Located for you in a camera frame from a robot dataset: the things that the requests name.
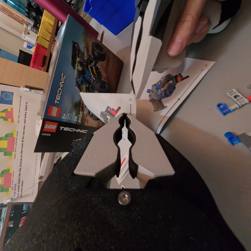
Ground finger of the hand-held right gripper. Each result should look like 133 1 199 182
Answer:
134 0 162 99
130 16 144 93

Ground small blue lego connector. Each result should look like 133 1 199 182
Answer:
224 131 241 146

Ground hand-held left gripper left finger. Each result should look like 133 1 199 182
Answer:
73 113 126 183

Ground lego set box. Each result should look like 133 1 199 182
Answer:
33 14 124 153

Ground red storage bin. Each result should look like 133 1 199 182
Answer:
30 43 52 70

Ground blue plastic storage bin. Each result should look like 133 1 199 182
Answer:
83 0 138 36

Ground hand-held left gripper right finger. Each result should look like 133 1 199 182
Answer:
126 113 176 187

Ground white printed instruction poster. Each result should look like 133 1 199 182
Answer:
0 84 43 205

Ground maroon drinking bottle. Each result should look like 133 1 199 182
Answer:
34 0 99 38

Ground cardboard poster backing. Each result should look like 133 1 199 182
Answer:
0 57 49 88

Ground lego instruction booklet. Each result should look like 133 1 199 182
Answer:
79 57 216 189

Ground person's right hand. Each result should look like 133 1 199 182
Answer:
166 0 216 57

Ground yellow storage bins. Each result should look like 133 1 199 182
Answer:
37 9 56 49

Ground red lego axle with connectors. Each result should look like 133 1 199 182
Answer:
216 88 251 116

